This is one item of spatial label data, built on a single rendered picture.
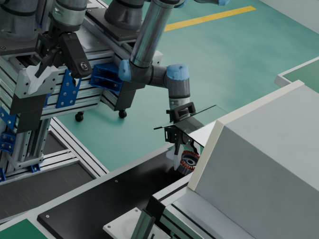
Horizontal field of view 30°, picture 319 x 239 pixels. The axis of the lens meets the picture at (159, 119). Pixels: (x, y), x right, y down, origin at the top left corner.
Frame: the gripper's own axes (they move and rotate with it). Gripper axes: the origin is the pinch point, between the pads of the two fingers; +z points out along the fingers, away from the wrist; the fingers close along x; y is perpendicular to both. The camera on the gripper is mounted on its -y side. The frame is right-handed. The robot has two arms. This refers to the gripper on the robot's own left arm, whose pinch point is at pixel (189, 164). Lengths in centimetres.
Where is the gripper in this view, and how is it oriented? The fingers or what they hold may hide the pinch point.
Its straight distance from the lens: 207.3
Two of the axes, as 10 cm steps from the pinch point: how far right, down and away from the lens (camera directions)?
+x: -6.5, 2.1, -7.3
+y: -7.6, -0.8, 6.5
